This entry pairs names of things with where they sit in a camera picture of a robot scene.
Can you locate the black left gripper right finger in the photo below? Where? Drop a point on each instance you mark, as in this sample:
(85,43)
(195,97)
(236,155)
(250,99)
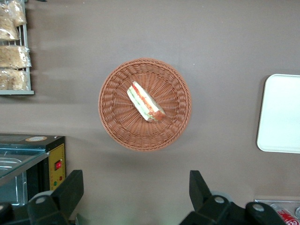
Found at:
(206,206)

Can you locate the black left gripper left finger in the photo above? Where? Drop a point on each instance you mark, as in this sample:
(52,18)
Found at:
(63,201)

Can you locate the triangular sandwich with tomato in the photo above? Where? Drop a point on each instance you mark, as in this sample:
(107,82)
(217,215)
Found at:
(145,103)

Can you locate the round brown wicker basket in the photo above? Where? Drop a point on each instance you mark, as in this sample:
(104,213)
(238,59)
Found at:
(117,122)

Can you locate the cream plastic tray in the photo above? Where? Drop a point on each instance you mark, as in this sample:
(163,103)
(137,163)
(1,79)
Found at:
(281,114)

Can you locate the black food warmer, yellow panel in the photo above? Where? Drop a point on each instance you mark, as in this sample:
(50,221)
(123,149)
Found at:
(56,152)

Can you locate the clear acrylic bottle rack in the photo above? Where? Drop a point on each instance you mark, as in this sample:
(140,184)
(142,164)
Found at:
(264,202)

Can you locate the red cola bottle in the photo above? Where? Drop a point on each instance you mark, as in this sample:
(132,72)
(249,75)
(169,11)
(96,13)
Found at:
(289,218)

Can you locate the bagged bread package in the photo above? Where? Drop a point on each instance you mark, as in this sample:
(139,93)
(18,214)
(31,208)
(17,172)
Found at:
(11,56)
(7,28)
(18,14)
(14,79)

